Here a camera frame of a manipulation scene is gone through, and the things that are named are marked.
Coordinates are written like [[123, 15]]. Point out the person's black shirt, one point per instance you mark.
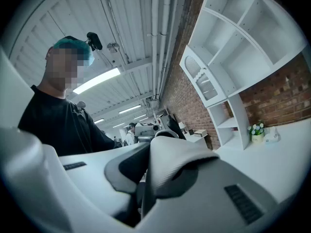
[[63, 125]]

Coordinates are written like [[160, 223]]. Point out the grey machine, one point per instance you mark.
[[147, 130]]

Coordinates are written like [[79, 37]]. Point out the white open shelf unit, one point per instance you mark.
[[243, 57]]

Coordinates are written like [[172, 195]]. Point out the cardboard box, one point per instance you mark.
[[201, 133]]

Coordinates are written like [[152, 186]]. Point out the potted white flowers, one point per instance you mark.
[[257, 133]]

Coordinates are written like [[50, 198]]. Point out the small white lamp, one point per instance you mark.
[[182, 125]]

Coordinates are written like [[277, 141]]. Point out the long ceiling light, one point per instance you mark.
[[97, 80], [130, 109], [99, 121]]

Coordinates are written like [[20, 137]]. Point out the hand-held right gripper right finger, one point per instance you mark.
[[218, 203]]

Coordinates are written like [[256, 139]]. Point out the teal head cap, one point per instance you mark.
[[80, 46]]

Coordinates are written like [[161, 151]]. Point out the black head camera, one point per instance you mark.
[[95, 40]]

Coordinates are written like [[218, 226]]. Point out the low white cabinet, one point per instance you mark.
[[196, 142]]

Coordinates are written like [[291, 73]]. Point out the white backpack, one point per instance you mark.
[[170, 159]]

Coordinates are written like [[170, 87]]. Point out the small black box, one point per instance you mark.
[[191, 132]]

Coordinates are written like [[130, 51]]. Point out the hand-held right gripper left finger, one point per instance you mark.
[[92, 178]]

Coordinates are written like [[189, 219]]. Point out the round ceiling fixture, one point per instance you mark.
[[113, 47]]

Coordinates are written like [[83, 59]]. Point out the white tissue pack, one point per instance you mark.
[[272, 135]]

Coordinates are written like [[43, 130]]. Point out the white glass cabinet door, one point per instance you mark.
[[206, 81]]

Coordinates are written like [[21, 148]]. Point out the black chair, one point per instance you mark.
[[173, 128]]

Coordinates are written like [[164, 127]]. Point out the white table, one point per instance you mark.
[[262, 169]]

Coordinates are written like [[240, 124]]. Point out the white ceiling pipe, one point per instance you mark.
[[165, 33], [155, 45]]

